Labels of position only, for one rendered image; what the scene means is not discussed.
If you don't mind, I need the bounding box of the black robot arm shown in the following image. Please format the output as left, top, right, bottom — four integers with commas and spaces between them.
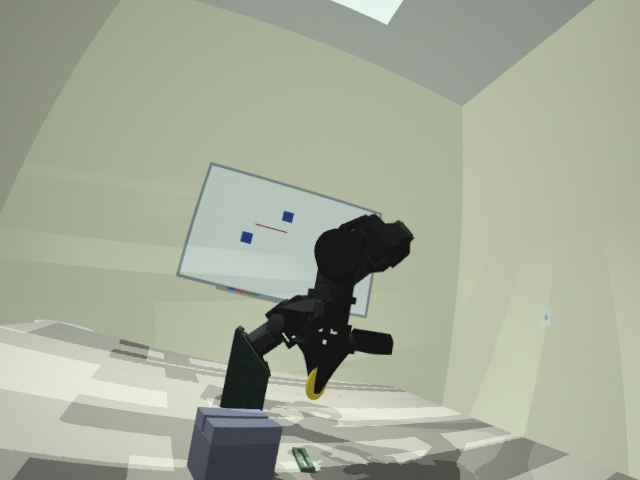
244, 214, 414, 361

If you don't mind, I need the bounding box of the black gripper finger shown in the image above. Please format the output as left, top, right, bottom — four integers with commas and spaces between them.
293, 340, 319, 377
313, 345, 355, 394

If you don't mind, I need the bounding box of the dark green rectangular holder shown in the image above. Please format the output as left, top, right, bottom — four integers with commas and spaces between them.
292, 447, 316, 473

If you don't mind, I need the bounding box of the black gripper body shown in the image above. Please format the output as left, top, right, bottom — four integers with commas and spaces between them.
266, 283, 394, 355

